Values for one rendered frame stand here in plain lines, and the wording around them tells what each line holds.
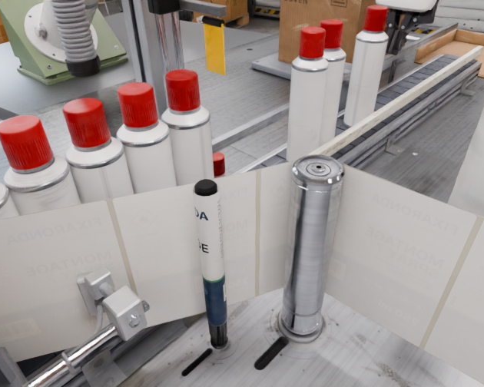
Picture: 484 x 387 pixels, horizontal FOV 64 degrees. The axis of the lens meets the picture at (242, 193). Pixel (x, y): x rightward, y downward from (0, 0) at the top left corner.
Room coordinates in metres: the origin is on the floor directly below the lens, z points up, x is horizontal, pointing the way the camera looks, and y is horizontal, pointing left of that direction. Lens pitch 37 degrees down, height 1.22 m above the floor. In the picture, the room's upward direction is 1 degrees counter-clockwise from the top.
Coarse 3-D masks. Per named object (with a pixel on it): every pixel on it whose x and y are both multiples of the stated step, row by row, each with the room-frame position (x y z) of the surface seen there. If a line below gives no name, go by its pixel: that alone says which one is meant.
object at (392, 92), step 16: (432, 64) 1.00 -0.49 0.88; (448, 64) 0.99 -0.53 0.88; (416, 80) 0.89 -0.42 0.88; (448, 80) 0.89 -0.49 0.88; (384, 96) 0.80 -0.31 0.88; (400, 112) 0.72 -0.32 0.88; (336, 128) 0.66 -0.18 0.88; (352, 144) 0.60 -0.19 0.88; (272, 160) 0.55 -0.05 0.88; (32, 368) 0.19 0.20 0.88
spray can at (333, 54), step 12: (324, 24) 0.58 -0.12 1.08; (336, 24) 0.57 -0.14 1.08; (336, 36) 0.57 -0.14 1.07; (324, 48) 0.57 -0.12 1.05; (336, 48) 0.57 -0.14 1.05; (336, 60) 0.56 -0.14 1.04; (336, 72) 0.56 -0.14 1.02; (336, 84) 0.56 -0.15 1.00; (336, 96) 0.57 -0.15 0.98; (324, 108) 0.56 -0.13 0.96; (336, 108) 0.57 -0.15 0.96; (324, 120) 0.56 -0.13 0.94; (324, 132) 0.56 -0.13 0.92
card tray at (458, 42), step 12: (444, 36) 1.30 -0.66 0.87; (456, 36) 1.37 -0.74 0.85; (468, 36) 1.34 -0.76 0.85; (480, 36) 1.32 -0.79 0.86; (420, 48) 1.17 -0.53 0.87; (432, 48) 1.24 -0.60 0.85; (444, 48) 1.28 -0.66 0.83; (456, 48) 1.28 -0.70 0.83; (468, 48) 1.28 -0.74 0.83; (420, 60) 1.17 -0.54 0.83; (480, 60) 1.16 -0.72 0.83; (480, 72) 1.06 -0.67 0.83
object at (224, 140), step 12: (456, 24) 1.07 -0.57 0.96; (432, 36) 0.96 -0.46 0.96; (408, 48) 0.87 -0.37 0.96; (384, 60) 0.79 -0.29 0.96; (288, 108) 0.57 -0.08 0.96; (264, 120) 0.53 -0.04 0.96; (276, 120) 0.55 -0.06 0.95; (228, 132) 0.49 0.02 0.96; (240, 132) 0.50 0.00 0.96; (252, 132) 0.51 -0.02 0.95; (216, 144) 0.46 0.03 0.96; (228, 144) 0.48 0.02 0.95
